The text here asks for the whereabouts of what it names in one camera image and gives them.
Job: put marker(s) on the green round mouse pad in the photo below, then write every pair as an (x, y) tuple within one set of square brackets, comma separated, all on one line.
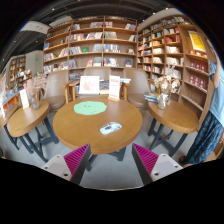
[(90, 107)]

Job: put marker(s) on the white computer mouse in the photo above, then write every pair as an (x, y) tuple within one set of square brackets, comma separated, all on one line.
[(110, 127)]

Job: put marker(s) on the glass vase dried flowers right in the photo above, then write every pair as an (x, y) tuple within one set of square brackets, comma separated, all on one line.
[(167, 86)]

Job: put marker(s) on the round wooden table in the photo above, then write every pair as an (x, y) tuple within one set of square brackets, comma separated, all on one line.
[(25, 120), (75, 130), (176, 117)]

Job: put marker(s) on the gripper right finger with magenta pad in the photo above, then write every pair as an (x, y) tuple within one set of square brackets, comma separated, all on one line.
[(152, 166)]

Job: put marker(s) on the beige armchair left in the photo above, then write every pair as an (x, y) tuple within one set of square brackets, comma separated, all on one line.
[(57, 91)]

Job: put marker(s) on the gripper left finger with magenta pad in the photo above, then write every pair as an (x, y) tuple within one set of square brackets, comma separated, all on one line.
[(70, 166)]

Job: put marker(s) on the large wooden bookshelf centre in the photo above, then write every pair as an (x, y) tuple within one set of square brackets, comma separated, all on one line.
[(98, 41)]

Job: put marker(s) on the white framed picture sign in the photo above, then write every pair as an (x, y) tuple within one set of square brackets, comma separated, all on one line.
[(89, 85)]

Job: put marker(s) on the stack of books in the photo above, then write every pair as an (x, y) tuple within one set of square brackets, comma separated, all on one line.
[(149, 96)]

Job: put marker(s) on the glass vase dried flowers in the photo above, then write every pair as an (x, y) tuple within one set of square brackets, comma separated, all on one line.
[(33, 86), (167, 86)]

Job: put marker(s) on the round wooden right table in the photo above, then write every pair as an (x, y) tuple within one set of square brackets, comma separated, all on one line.
[(176, 117)]

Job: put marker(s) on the round wooden left table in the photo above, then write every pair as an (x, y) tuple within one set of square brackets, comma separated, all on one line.
[(25, 120)]

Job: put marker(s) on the wooden bookshelf right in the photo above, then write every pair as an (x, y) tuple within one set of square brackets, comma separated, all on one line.
[(164, 46)]

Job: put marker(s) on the beige armchair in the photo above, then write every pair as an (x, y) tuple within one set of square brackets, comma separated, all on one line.
[(57, 91), (139, 86)]

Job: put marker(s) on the beige armchair right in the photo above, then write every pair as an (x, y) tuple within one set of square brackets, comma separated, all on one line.
[(139, 86)]

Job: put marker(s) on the small white card sign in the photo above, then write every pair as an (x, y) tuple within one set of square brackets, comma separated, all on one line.
[(24, 98)]

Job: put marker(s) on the yellow poster on shelf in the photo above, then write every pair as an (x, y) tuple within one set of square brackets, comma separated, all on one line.
[(196, 40)]

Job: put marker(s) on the round wooden centre table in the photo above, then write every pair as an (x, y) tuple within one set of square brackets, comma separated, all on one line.
[(75, 130)]

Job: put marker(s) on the glass vase dried flowers left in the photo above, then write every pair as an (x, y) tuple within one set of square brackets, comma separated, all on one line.
[(33, 86)]

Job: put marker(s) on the person in blue clothes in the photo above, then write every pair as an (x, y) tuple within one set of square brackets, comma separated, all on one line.
[(212, 129)]

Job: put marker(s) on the white standing menu sign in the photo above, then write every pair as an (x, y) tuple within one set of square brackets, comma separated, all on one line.
[(114, 88)]

